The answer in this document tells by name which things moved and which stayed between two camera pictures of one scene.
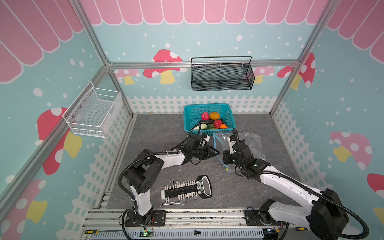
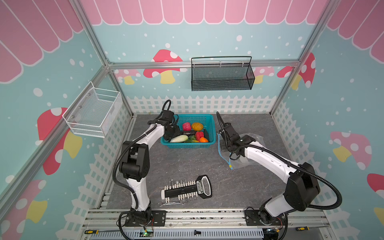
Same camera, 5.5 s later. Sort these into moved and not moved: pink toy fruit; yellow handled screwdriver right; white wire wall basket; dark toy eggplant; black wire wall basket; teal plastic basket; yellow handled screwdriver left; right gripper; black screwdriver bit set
Moved: teal plastic basket; right gripper; pink toy fruit; dark toy eggplant
Not moved: yellow handled screwdriver left; white wire wall basket; black wire wall basket; yellow handled screwdriver right; black screwdriver bit set
